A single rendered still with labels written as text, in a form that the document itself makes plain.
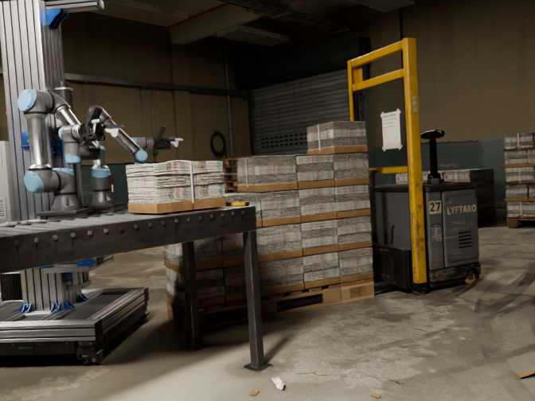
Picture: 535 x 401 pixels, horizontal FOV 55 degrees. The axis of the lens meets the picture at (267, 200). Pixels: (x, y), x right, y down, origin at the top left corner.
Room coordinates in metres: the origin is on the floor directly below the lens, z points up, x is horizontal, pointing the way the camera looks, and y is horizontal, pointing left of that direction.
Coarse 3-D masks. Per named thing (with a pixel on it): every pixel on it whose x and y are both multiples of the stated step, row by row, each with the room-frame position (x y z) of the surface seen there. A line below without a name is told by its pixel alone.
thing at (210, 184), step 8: (200, 168) 2.43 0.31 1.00; (208, 168) 2.46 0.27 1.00; (216, 168) 2.49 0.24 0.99; (200, 176) 2.43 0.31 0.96; (208, 176) 2.46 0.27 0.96; (216, 176) 2.49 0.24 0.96; (224, 176) 2.52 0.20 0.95; (200, 184) 2.43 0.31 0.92; (208, 184) 2.46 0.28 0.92; (216, 184) 2.49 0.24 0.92; (224, 184) 2.52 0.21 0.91; (200, 192) 2.43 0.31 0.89; (208, 192) 2.46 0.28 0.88; (216, 192) 2.49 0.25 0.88; (224, 192) 2.52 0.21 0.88; (200, 208) 2.43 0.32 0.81
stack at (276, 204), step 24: (264, 192) 3.51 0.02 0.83; (288, 192) 3.47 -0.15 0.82; (312, 192) 3.56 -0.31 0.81; (264, 216) 3.39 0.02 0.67; (288, 216) 3.47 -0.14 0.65; (216, 240) 3.24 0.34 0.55; (240, 240) 3.31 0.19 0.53; (264, 240) 3.38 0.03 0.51; (288, 240) 3.46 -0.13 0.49; (312, 240) 3.54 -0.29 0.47; (336, 240) 3.62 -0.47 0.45; (264, 264) 3.38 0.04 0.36; (288, 264) 3.46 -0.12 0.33; (312, 264) 3.53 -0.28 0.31; (336, 264) 3.62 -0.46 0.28; (168, 288) 3.44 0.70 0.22; (216, 288) 3.24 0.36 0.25; (240, 288) 3.31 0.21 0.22; (264, 288) 3.39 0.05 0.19; (312, 288) 3.55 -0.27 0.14; (336, 288) 3.61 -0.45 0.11; (168, 312) 3.46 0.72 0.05; (216, 312) 3.23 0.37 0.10; (240, 312) 3.47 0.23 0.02; (264, 312) 3.37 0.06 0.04; (288, 312) 3.45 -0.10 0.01
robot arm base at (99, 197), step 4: (96, 192) 3.29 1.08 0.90; (100, 192) 3.29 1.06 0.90; (104, 192) 3.29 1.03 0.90; (108, 192) 3.31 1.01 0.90; (92, 196) 3.31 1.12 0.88; (96, 196) 3.28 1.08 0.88; (100, 196) 3.28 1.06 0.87; (104, 196) 3.29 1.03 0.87; (108, 196) 3.30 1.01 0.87; (112, 196) 3.34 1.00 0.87; (92, 200) 3.31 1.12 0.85; (96, 200) 3.27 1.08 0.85; (100, 200) 3.27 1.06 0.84; (104, 200) 3.28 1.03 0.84; (108, 200) 3.29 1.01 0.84; (112, 200) 3.31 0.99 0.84; (92, 204) 3.29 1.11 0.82; (96, 204) 3.27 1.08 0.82; (100, 204) 3.27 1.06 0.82
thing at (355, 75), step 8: (352, 72) 4.37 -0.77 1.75; (360, 72) 4.33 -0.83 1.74; (352, 80) 4.32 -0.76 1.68; (360, 80) 4.34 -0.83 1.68; (352, 88) 4.32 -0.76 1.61; (352, 96) 4.32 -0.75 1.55; (360, 96) 4.32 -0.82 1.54; (352, 104) 4.32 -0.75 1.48; (360, 104) 4.33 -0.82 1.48; (352, 112) 4.33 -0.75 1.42; (360, 112) 4.30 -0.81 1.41; (352, 120) 4.33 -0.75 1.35; (360, 120) 4.30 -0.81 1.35
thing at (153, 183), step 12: (132, 168) 2.47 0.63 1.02; (144, 168) 2.35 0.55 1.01; (156, 168) 2.28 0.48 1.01; (168, 168) 2.32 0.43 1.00; (180, 168) 2.36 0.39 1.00; (132, 180) 2.45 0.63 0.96; (144, 180) 2.37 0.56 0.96; (156, 180) 2.28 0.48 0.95; (168, 180) 2.32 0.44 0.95; (180, 180) 2.36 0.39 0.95; (132, 192) 2.46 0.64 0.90; (144, 192) 2.37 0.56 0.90; (156, 192) 2.29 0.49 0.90; (168, 192) 2.32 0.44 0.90; (180, 192) 2.36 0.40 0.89
